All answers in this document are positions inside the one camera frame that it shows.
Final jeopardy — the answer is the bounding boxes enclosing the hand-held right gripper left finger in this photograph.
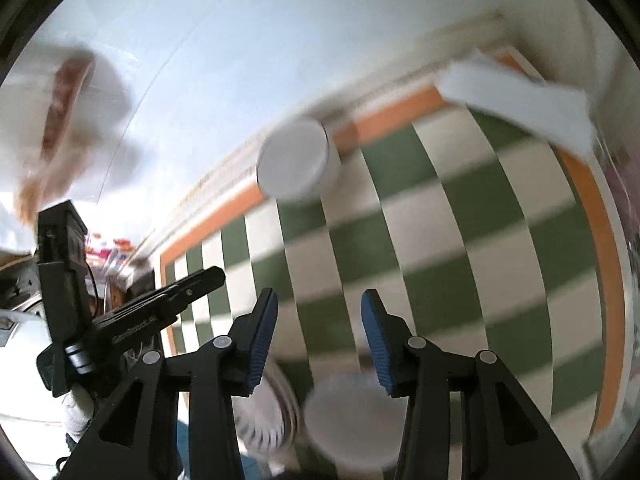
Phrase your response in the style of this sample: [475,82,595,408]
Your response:
[60,287,279,480]

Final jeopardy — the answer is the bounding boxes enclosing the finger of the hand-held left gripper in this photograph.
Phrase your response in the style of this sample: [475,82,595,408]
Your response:
[125,266,227,321]

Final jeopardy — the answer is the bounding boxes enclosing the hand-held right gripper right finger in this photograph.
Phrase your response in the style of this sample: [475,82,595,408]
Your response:
[361,288,583,480]

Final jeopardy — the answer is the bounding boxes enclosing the blue striped plate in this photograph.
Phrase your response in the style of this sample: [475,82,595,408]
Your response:
[232,360,303,461]

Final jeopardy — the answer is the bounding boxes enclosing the wide plain white bowl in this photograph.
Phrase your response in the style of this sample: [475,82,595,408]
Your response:
[304,372,408,473]

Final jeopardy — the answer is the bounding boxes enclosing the small plain white bowl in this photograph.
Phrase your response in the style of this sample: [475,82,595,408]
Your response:
[256,117,343,203]

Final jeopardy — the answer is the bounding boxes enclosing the green checkered table mat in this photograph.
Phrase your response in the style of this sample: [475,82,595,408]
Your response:
[160,47,628,480]

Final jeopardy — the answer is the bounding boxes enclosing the small clear plastic bag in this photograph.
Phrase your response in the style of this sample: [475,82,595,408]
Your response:
[0,42,146,226]

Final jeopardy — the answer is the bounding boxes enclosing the white folded cloth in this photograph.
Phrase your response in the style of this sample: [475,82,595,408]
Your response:
[436,50,596,156]

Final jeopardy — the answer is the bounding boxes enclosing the colourful wall stickers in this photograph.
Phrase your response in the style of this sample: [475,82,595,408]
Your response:
[85,232,137,272]

